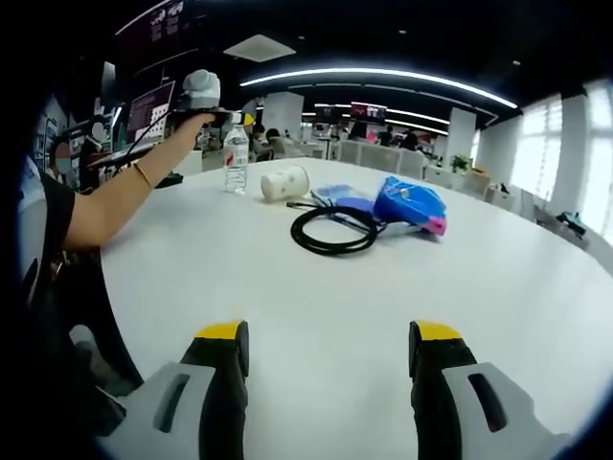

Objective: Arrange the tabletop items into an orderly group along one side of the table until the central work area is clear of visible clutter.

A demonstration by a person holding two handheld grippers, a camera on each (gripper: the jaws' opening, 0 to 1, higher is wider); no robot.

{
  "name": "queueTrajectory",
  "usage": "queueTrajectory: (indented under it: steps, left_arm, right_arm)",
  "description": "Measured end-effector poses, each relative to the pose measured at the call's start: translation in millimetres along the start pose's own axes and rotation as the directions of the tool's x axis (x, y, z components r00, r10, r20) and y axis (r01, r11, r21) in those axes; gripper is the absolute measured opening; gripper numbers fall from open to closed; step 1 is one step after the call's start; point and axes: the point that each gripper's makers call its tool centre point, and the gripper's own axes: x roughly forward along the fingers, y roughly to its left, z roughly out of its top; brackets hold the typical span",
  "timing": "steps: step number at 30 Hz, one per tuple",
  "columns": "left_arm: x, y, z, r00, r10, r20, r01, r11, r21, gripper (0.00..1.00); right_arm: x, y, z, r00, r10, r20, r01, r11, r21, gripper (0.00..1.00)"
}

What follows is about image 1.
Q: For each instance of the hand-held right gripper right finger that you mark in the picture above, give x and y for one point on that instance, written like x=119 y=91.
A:
x=445 y=397

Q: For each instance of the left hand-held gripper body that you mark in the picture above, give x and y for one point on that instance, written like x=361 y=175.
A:
x=201 y=91

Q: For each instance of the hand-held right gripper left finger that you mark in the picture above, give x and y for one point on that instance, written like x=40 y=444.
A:
x=211 y=397

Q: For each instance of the clear plastic water bottle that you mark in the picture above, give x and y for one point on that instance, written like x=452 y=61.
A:
x=236 y=163

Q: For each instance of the white paper cup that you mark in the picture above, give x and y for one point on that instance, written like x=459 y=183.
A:
x=285 y=184

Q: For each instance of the blue pad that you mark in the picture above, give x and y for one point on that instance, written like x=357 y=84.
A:
x=342 y=196

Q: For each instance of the blue tissue packet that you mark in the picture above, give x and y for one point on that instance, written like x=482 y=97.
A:
x=412 y=203

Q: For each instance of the white tabletop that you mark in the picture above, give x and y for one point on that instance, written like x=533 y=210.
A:
x=335 y=287

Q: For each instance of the ceiling air vent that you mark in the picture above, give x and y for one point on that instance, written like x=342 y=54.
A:
x=260 y=48

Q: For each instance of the dark overhead screen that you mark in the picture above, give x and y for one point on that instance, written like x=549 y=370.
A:
x=163 y=29

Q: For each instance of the hanging dark red display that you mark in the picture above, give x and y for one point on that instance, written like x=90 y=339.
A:
x=369 y=111

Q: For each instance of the white office chair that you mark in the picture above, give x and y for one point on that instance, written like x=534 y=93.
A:
x=378 y=155
x=413 y=164

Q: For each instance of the curved ceiling light strip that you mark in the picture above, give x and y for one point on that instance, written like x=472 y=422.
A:
x=383 y=73

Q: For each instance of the person's black shirt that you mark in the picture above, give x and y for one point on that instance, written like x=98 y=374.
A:
x=52 y=268

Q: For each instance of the dark teal bag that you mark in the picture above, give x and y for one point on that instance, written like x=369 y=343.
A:
x=571 y=223

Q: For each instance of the green potted plant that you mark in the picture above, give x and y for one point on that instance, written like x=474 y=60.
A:
x=460 y=163

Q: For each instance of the narrow window blind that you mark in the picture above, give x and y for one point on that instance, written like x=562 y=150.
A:
x=536 y=148

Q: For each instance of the large window blind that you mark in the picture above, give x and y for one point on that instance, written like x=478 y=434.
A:
x=596 y=158

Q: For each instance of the wall screen with grid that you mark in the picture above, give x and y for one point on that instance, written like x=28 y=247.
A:
x=151 y=112

